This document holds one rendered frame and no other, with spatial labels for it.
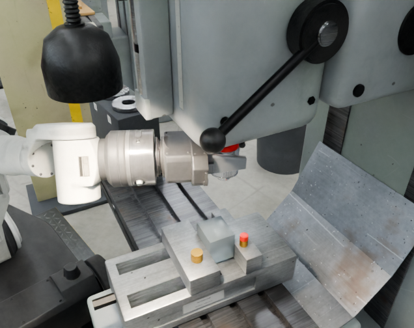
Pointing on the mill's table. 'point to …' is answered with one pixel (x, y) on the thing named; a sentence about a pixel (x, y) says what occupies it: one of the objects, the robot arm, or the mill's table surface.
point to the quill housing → (237, 68)
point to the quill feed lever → (304, 11)
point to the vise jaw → (205, 282)
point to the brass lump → (196, 255)
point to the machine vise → (239, 274)
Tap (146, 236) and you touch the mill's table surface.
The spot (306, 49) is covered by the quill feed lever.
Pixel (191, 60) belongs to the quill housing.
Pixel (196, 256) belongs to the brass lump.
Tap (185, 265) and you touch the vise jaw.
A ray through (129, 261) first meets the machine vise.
